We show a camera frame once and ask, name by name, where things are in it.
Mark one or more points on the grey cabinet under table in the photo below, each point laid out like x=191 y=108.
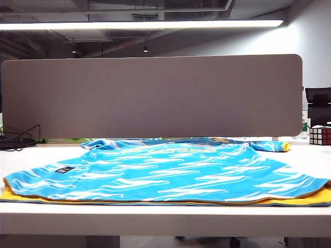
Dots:
x=310 y=242

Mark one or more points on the Rubik's cube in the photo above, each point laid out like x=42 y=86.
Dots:
x=320 y=135

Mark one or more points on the black office chair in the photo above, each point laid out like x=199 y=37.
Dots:
x=319 y=113

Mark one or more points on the plastic bottle with green label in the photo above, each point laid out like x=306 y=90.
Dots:
x=305 y=126

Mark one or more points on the long ceiling light strip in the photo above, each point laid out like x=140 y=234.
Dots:
x=142 y=24

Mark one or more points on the grey-brown desk divider panel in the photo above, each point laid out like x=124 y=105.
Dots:
x=155 y=98

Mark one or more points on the black chair base with caster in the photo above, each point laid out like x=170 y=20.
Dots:
x=234 y=242

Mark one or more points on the green object behind divider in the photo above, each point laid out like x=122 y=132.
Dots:
x=72 y=139

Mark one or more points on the white divider bracket foot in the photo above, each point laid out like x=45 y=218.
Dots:
x=275 y=139

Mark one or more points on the blue and yellow soccer jersey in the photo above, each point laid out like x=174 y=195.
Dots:
x=165 y=175

